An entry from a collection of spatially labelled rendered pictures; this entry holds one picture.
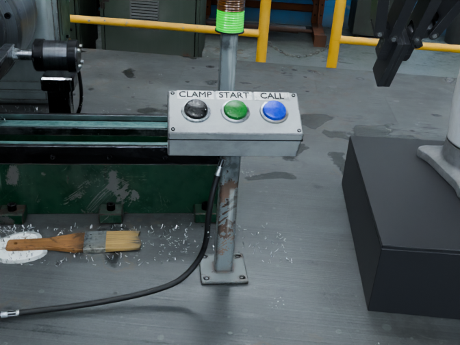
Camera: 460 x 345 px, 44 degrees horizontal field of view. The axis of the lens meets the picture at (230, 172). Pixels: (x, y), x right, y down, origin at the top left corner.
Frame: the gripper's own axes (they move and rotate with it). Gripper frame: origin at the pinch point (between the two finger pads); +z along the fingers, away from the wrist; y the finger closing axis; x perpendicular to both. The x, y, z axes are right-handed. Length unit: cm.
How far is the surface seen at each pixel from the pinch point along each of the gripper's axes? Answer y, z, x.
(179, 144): 24.0, 12.8, 3.5
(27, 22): 53, 38, -45
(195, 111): 22.0, 9.6, 0.6
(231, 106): 17.4, 9.6, -0.2
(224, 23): 13, 37, -45
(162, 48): 24, 250, -252
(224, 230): 17.1, 26.9, 8.3
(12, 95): 62, 65, -48
